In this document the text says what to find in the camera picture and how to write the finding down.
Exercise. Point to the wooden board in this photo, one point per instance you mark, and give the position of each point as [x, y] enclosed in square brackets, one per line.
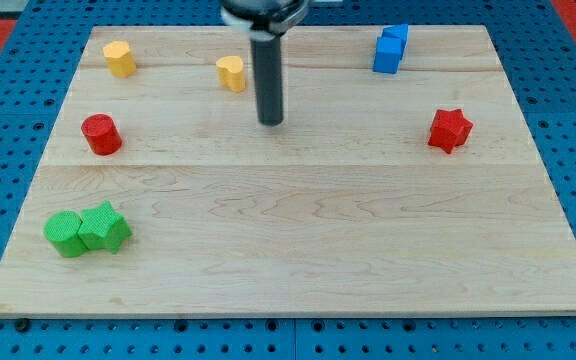
[341, 211]

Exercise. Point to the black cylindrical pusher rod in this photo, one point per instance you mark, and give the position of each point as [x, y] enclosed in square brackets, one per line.
[268, 82]

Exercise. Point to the green star block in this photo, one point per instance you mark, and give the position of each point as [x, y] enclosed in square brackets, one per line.
[103, 228]

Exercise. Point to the green cylinder block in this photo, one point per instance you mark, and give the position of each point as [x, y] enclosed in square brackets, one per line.
[62, 231]

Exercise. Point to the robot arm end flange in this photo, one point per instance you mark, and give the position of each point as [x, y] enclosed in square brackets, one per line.
[263, 20]

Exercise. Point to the yellow heart block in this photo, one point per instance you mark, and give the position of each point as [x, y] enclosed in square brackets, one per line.
[231, 73]

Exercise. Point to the yellow hexagon block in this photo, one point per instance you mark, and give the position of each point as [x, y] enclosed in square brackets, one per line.
[119, 59]

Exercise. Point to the red cylinder block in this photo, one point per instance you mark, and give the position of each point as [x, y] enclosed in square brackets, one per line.
[101, 134]

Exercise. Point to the red star block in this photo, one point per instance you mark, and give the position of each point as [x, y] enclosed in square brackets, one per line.
[449, 129]

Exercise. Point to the blue block behind cube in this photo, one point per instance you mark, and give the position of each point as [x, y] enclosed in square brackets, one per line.
[398, 32]

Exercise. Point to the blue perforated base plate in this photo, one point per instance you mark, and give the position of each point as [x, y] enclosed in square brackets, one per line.
[40, 45]

